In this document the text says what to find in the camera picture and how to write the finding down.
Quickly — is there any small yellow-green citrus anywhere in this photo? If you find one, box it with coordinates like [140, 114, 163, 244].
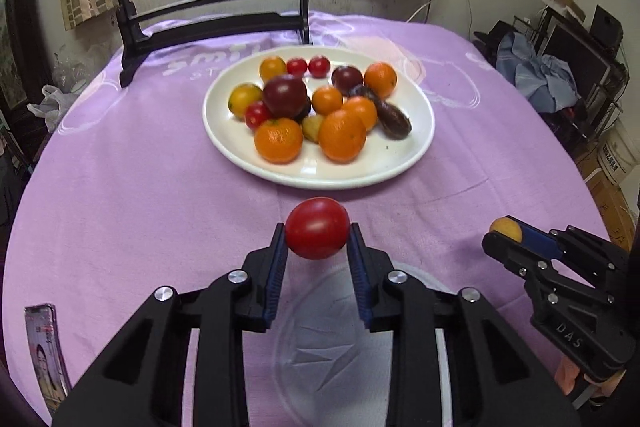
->
[301, 115, 326, 144]

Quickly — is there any blue clothes pile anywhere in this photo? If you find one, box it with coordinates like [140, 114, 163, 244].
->
[497, 32, 583, 112]

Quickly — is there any white plastic bucket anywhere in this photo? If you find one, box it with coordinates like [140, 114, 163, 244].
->
[596, 122, 639, 186]

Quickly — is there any black metal rack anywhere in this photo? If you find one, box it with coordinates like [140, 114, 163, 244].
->
[537, 4, 629, 144]

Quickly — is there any large dark purple tomato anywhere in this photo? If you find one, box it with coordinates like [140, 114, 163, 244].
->
[263, 75, 310, 118]

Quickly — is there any smooth orange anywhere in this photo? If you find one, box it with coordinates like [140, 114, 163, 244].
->
[311, 86, 345, 116]
[342, 96, 379, 132]
[259, 56, 288, 82]

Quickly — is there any person's right hand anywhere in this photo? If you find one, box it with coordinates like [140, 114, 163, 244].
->
[554, 351, 626, 409]

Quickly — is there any small dark purple tomato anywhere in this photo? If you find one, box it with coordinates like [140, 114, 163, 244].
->
[331, 66, 364, 95]

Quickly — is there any cardboard box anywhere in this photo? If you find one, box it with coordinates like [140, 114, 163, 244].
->
[581, 157, 637, 239]

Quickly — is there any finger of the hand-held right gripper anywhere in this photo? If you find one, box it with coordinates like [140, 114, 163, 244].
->
[514, 218, 629, 279]
[481, 231, 617, 309]

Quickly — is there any white oval plate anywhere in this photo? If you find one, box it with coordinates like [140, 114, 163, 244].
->
[202, 45, 436, 189]

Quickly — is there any small mandarin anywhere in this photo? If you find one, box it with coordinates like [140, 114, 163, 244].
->
[363, 62, 398, 99]

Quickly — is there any white power cable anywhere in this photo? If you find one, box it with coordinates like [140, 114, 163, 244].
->
[404, 0, 473, 38]

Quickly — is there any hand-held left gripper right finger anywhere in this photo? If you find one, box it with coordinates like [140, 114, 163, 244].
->
[348, 222, 583, 427]

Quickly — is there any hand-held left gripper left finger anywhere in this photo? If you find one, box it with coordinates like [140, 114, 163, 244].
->
[52, 222, 291, 427]

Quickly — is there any purple tablecloth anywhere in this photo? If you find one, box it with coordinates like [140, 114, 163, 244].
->
[2, 10, 638, 427]

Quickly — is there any large mandarin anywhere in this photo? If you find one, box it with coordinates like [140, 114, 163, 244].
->
[318, 109, 367, 164]
[254, 118, 304, 165]

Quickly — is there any white plastic bag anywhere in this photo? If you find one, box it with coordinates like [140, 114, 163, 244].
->
[27, 84, 76, 134]

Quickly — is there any printed magazine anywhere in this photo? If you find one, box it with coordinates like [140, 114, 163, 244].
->
[24, 303, 72, 414]

